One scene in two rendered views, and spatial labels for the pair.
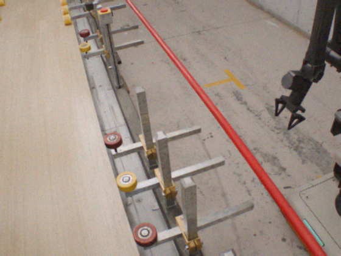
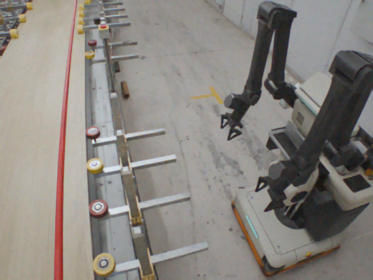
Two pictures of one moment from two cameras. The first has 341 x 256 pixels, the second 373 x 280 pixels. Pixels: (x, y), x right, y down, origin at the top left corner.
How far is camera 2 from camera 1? 0.22 m
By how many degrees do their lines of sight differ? 3
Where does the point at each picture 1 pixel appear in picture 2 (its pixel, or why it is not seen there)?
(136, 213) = (105, 192)
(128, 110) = not seen: hidden behind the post
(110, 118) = (102, 115)
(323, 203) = (264, 204)
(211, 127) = (189, 131)
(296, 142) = (256, 153)
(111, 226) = (74, 199)
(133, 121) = not seen: hidden behind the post
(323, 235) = (258, 230)
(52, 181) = (37, 159)
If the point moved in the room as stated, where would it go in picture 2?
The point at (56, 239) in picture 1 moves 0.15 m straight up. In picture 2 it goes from (29, 205) to (14, 185)
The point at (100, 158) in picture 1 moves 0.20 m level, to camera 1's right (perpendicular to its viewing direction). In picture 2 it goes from (79, 145) to (116, 147)
